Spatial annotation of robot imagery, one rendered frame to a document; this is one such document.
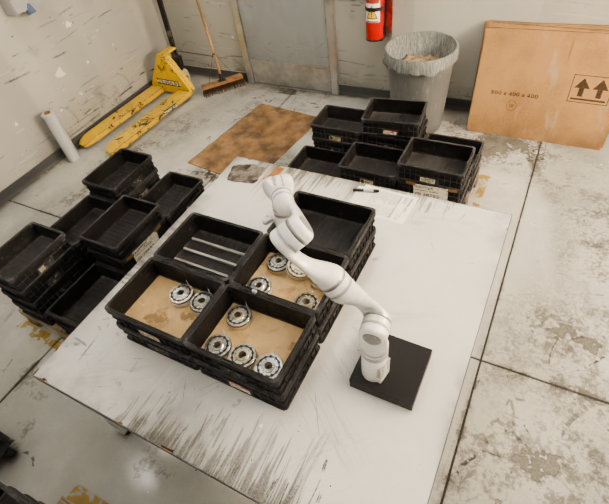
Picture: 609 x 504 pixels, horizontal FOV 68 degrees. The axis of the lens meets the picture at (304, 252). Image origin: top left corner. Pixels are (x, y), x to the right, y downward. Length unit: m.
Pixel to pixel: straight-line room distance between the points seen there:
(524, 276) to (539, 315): 0.29
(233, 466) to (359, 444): 0.43
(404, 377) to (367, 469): 0.33
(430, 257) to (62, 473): 2.12
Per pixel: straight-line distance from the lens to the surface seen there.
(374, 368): 1.61
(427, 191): 2.87
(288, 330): 1.74
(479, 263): 2.13
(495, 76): 4.09
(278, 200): 1.39
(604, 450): 2.63
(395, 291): 1.98
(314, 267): 1.29
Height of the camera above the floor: 2.27
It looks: 47 degrees down
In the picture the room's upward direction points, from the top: 10 degrees counter-clockwise
